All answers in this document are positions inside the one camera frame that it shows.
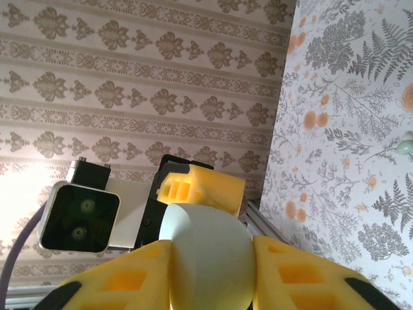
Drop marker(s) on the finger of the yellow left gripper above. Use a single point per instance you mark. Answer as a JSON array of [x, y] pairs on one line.
[[213, 190]]

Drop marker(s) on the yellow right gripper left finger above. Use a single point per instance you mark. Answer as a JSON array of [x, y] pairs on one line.
[[122, 284]]

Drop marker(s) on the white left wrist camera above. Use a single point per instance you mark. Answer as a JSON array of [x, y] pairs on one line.
[[77, 219]]

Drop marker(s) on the floral print table sheet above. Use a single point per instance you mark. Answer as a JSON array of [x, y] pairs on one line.
[[338, 97]]

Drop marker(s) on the small mint green earbud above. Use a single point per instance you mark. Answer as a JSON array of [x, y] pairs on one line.
[[407, 145]]

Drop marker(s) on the mint green earbud charging case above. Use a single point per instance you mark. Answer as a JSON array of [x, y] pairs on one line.
[[209, 252]]

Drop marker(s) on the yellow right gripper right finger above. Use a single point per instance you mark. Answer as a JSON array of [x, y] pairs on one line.
[[306, 284]]

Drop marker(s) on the aluminium frame side rail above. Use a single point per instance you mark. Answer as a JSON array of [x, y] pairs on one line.
[[264, 223]]

